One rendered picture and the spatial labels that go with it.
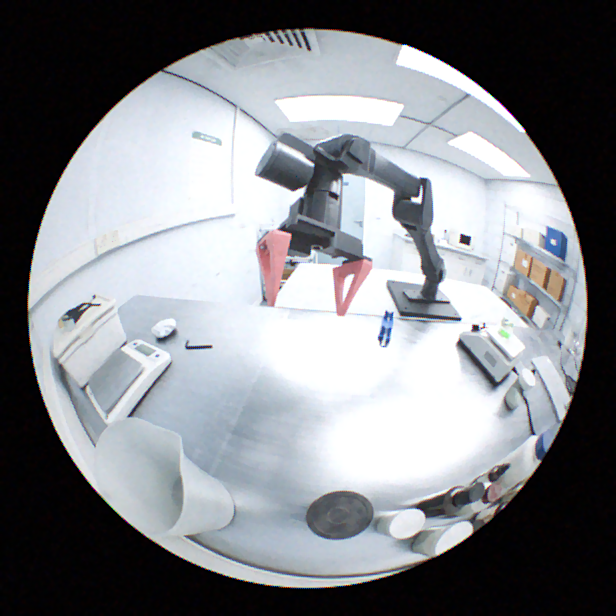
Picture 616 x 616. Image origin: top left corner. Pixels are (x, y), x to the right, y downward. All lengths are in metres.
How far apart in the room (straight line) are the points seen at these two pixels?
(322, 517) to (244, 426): 0.20
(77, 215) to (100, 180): 0.20
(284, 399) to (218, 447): 0.15
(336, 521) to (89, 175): 1.25
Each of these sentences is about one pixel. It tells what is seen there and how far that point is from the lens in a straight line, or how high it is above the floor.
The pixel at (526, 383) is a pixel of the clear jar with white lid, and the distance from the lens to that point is 0.50.
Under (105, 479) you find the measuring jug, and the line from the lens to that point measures 0.26.
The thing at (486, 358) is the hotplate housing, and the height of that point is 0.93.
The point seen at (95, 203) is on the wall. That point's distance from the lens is 1.09.
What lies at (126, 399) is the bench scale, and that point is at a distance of 0.45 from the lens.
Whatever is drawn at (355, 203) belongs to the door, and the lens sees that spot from 3.23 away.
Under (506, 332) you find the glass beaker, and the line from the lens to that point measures 0.55.
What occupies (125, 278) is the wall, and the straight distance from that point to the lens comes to 1.13.
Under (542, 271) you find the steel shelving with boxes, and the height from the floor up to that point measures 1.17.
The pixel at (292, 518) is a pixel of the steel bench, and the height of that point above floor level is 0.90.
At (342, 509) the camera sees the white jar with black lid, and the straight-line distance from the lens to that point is 0.22.
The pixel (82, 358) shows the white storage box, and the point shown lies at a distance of 0.66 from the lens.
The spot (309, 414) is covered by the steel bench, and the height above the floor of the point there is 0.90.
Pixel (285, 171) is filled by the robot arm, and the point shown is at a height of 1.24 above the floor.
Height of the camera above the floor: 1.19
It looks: 29 degrees down
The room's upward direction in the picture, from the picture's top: straight up
